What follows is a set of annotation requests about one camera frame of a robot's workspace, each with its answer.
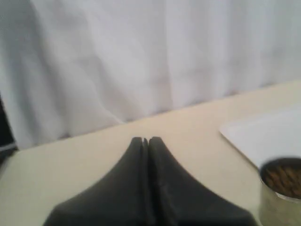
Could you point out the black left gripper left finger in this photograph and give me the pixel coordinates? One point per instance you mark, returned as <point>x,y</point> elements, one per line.
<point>121,198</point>

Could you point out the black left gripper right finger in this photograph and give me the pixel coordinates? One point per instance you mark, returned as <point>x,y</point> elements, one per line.
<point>180,200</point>

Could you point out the steel mug with kibble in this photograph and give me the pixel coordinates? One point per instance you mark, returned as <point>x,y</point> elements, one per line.
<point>280,199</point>

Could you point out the white plastic tray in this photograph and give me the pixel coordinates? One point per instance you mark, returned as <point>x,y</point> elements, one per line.
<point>266,136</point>

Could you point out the white curtain backdrop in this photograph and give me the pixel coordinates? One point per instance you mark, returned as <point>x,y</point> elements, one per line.
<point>70,67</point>

